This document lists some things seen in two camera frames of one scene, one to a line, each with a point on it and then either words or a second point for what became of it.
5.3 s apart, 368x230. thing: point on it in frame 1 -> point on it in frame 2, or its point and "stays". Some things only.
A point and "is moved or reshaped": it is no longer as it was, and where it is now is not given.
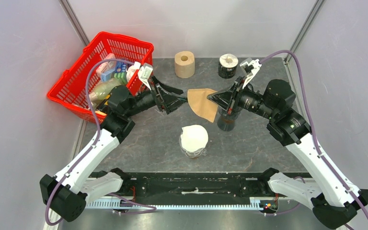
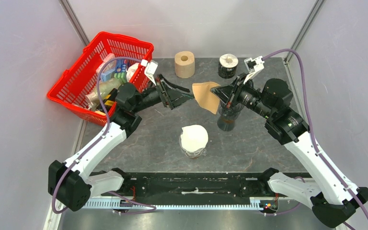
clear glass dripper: (193, 155) stays
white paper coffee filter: (193, 137) stays
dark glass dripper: (230, 114) stays
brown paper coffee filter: (200, 103) is moved or reshaped
